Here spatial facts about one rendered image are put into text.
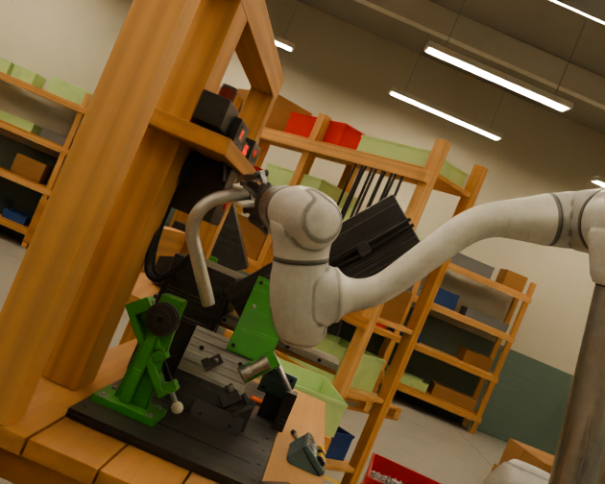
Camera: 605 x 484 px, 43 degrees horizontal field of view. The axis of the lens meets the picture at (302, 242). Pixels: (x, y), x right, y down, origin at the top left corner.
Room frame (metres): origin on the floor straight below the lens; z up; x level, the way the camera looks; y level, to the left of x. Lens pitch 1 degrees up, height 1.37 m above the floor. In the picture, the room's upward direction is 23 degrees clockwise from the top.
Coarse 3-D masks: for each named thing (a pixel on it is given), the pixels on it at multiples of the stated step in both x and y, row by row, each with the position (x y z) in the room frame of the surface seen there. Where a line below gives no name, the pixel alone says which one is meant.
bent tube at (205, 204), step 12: (216, 192) 1.67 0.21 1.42; (228, 192) 1.68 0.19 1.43; (240, 192) 1.69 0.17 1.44; (204, 204) 1.66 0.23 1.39; (216, 204) 1.67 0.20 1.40; (192, 216) 1.66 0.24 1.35; (192, 228) 1.66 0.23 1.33; (192, 240) 1.66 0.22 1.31; (192, 252) 1.67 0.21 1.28; (192, 264) 1.69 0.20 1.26; (204, 264) 1.69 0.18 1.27; (204, 276) 1.69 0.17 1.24; (204, 288) 1.69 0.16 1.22; (204, 300) 1.70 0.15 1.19
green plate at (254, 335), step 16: (256, 288) 2.03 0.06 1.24; (256, 304) 2.02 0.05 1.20; (240, 320) 2.00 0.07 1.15; (256, 320) 2.01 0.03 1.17; (272, 320) 2.01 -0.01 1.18; (240, 336) 1.99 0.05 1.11; (256, 336) 2.00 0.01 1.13; (272, 336) 2.00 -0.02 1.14; (240, 352) 1.98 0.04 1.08; (256, 352) 1.99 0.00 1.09
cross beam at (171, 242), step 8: (40, 200) 1.49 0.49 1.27; (40, 208) 1.49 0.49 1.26; (40, 216) 1.49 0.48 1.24; (32, 224) 1.49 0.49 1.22; (32, 232) 1.49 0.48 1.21; (168, 232) 2.46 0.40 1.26; (176, 232) 2.58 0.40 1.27; (184, 232) 2.74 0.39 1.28; (24, 240) 1.49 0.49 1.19; (160, 240) 2.40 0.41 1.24; (168, 240) 2.51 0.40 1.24; (176, 240) 2.63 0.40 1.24; (184, 240) 2.78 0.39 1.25; (160, 248) 2.45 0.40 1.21; (168, 248) 2.56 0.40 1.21; (176, 248) 2.68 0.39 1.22
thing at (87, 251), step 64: (192, 0) 1.42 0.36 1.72; (128, 64) 1.39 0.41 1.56; (192, 64) 1.77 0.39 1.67; (128, 128) 1.39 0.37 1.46; (256, 128) 2.79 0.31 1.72; (64, 192) 1.39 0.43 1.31; (128, 192) 1.78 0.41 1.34; (64, 256) 1.39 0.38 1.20; (128, 256) 1.77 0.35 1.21; (0, 320) 1.39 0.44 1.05; (64, 320) 1.47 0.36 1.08; (0, 384) 1.39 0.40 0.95; (64, 384) 1.77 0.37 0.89
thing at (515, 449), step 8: (512, 440) 7.90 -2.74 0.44; (512, 448) 7.83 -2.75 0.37; (520, 448) 7.66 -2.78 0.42; (528, 448) 7.72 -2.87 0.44; (536, 448) 7.98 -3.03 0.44; (504, 456) 7.91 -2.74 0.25; (512, 456) 7.77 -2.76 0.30; (520, 456) 7.61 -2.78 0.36; (528, 456) 7.47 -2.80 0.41; (536, 456) 7.40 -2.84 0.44; (544, 456) 7.66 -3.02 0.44; (552, 456) 7.91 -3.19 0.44; (496, 464) 7.97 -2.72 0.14; (536, 464) 7.31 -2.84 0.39; (544, 464) 7.20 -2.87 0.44; (552, 464) 7.34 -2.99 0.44
